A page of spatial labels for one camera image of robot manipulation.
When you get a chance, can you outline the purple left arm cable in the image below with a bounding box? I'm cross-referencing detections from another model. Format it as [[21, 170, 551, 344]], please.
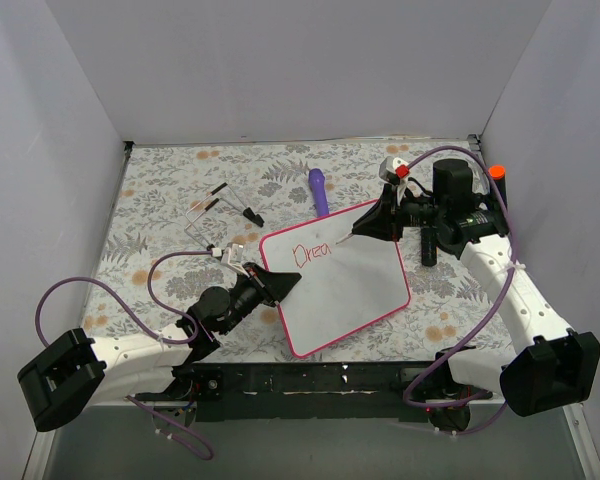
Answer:
[[34, 248, 226, 461]]

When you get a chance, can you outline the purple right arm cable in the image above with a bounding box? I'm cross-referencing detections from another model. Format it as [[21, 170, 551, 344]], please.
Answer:
[[402, 145, 520, 436]]

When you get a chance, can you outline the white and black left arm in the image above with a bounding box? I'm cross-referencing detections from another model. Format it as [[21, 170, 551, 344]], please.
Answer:
[[17, 262, 301, 432]]

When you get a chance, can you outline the black stick with orange tip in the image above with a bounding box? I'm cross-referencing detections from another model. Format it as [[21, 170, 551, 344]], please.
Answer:
[[488, 165, 507, 209]]

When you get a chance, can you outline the pink framed whiteboard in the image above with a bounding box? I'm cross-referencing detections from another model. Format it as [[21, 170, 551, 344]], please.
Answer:
[[259, 201, 411, 358]]

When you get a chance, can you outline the floral patterned table mat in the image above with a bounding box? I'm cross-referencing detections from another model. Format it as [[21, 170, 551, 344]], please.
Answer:
[[82, 139, 512, 362]]

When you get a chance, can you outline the black microphone with grey head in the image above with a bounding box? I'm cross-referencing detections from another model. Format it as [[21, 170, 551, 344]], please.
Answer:
[[420, 226, 437, 267]]

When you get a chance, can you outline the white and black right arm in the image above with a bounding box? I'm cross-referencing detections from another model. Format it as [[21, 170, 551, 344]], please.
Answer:
[[351, 157, 600, 417]]

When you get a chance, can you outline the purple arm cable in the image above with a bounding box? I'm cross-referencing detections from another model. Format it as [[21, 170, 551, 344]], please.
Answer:
[[34, 248, 226, 461], [402, 145, 520, 436]]

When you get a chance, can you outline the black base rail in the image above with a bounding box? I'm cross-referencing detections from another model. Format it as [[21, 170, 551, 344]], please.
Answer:
[[136, 361, 430, 422]]

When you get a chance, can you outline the white wire whiteboard stand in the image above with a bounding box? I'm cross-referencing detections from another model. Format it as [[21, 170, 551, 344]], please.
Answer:
[[183, 182, 265, 252]]

